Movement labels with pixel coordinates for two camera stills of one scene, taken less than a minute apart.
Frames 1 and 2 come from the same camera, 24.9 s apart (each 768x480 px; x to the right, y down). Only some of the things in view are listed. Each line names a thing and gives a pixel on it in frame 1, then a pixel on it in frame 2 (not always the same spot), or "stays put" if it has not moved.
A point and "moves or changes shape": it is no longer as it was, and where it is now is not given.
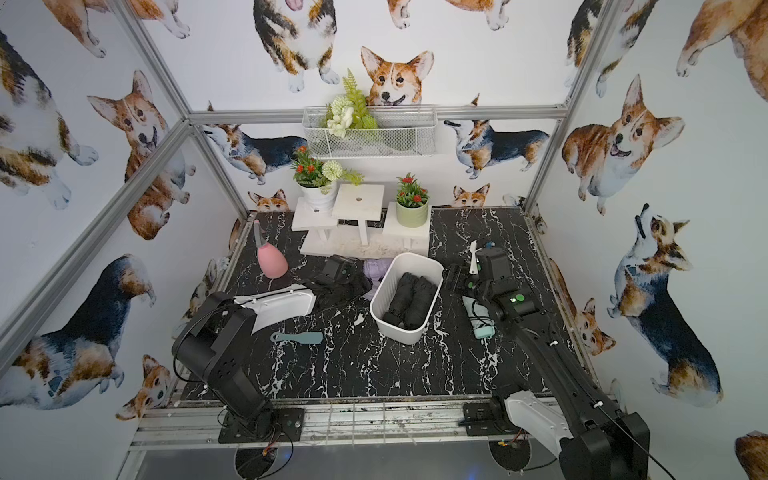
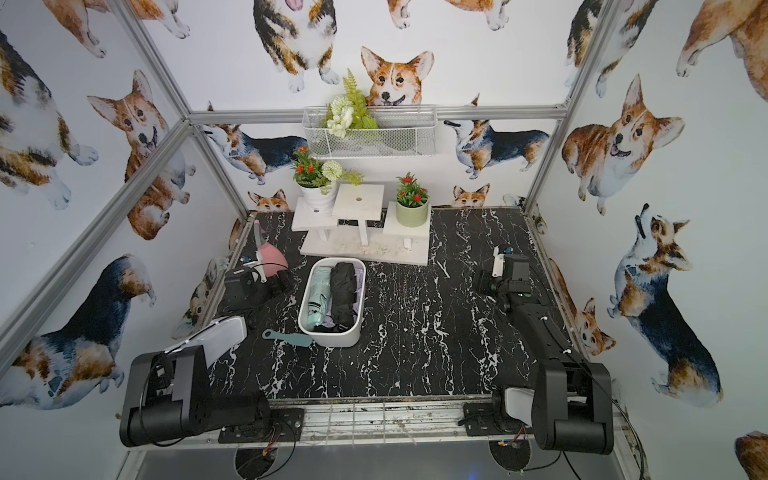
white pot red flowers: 316,180 stays put
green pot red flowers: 412,202 stays put
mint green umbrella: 481,322 moves or changes shape
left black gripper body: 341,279 → 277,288
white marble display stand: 360,226 stays put
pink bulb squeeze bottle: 272,260 stays put
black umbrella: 402,298 → 343,294
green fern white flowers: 348,110 stays put
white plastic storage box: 405,298 → 324,337
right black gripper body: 465,282 → 492,285
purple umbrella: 374,269 → 358,294
